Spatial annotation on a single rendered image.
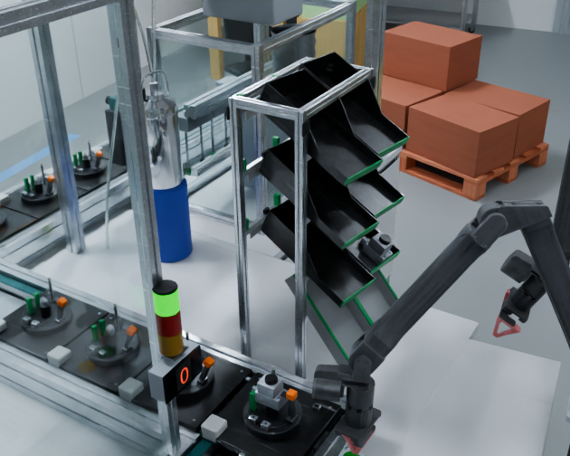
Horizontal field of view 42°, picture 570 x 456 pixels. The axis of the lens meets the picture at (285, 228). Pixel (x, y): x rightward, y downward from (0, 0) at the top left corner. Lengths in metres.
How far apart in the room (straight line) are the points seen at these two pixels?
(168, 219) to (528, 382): 1.22
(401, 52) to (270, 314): 3.48
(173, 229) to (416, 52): 3.25
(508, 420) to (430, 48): 3.67
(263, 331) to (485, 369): 0.64
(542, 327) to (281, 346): 1.92
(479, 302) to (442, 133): 1.38
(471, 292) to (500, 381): 1.89
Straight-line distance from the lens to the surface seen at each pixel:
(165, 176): 2.44
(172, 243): 2.55
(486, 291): 4.04
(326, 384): 1.57
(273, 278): 2.48
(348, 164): 1.68
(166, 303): 1.47
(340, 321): 1.94
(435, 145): 4.98
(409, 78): 5.52
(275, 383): 1.73
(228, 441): 1.77
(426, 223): 4.60
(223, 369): 1.96
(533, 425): 2.05
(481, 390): 2.11
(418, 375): 2.13
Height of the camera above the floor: 2.24
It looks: 30 degrees down
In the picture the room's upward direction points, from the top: 1 degrees counter-clockwise
